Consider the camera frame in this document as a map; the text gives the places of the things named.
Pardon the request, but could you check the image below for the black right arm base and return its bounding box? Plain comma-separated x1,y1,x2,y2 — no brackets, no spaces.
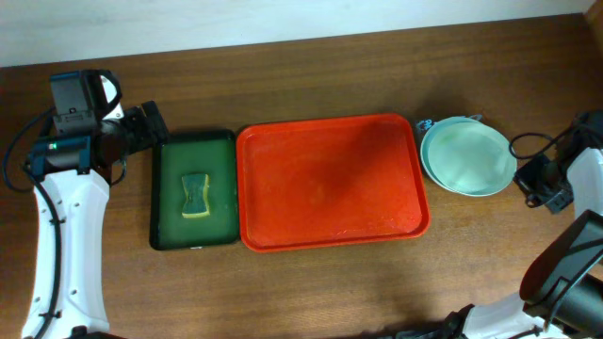
384,304,475,339

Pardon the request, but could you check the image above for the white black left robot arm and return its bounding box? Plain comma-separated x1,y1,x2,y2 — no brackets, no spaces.
21,70,169,338

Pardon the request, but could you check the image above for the dark green water tray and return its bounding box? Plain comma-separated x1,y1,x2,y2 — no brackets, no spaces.
150,130,239,250

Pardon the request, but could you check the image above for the light blue plate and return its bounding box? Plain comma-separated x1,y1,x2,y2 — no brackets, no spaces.
415,115,482,192

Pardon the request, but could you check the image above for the red plastic tray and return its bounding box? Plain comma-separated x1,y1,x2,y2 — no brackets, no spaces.
236,113,432,252

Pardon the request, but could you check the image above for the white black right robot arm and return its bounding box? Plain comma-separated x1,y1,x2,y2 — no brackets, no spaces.
441,110,602,338

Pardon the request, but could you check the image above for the light green plate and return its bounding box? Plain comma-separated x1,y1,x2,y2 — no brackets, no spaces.
428,122,517,197

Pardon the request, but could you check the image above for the yellow green sponge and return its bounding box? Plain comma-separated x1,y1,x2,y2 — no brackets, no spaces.
182,173,210,218

